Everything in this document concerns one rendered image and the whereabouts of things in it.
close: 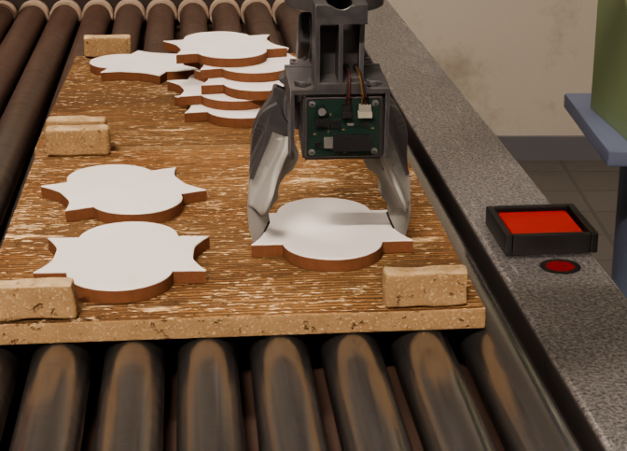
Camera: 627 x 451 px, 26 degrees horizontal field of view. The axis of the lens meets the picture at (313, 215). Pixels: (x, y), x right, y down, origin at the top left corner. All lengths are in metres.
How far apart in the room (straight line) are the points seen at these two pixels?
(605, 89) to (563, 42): 2.82
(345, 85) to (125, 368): 0.25
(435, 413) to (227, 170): 0.46
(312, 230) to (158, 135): 0.34
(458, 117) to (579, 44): 3.02
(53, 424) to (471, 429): 0.25
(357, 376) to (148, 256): 0.21
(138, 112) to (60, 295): 0.55
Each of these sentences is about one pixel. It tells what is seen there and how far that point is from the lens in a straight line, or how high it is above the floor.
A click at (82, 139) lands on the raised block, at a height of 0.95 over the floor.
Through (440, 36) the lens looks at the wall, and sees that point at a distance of 4.44.
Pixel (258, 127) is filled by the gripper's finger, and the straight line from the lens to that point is 1.02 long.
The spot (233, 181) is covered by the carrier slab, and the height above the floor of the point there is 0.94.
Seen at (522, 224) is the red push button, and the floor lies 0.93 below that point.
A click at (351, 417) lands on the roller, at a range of 0.84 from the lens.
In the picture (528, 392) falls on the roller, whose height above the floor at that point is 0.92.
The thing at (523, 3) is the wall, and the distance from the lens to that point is 4.46.
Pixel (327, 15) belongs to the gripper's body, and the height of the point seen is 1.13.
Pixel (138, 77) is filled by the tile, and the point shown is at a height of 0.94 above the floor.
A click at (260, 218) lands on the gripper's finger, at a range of 1.04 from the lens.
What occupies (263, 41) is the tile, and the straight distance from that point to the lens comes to 1.52.
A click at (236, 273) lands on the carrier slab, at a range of 1.00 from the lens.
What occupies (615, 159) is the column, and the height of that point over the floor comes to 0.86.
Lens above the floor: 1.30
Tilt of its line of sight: 19 degrees down
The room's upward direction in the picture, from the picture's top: straight up
